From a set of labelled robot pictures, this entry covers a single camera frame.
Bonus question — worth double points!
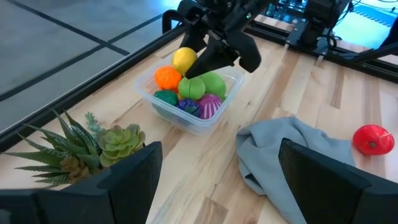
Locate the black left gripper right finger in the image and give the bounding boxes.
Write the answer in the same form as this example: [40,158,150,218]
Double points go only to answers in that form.
[278,138,398,224]

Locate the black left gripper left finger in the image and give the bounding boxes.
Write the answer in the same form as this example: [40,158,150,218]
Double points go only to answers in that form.
[0,141,164,224]

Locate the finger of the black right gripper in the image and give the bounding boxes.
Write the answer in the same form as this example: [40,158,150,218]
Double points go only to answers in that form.
[185,29,262,80]
[179,17,208,53]

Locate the yellow toy lemon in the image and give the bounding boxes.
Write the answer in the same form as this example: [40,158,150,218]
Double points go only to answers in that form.
[171,47,199,76]

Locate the oval green toy vegetable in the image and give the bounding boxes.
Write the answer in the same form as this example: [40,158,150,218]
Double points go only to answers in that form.
[200,71,227,100]

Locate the green toy lime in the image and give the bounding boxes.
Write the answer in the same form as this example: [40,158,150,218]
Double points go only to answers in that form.
[177,76,206,101]

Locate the purple toy onion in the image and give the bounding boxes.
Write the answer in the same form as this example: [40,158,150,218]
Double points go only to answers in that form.
[197,93,223,120]

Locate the orange toy pumpkin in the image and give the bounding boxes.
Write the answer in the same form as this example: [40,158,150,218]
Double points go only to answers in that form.
[154,65,183,93]

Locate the purple toy grapes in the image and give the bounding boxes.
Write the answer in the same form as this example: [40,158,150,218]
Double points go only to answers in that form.
[177,98,201,118]

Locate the dark green toy broccoli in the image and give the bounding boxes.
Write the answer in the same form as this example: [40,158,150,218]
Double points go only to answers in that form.
[154,90,179,106]

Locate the red toy strawberry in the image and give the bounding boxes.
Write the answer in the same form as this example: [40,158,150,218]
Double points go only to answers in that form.
[352,124,396,156]

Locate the clear plastic tupperware container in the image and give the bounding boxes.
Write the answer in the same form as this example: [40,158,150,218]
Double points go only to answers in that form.
[134,54,245,136]

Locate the potted succulent plant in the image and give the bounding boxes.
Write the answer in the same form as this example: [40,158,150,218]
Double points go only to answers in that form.
[3,108,147,189]

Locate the grey cloth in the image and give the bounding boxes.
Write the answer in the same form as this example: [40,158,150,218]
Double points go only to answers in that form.
[235,116,357,224]

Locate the black curved frame handle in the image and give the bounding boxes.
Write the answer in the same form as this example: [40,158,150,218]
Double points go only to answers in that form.
[161,8,187,34]

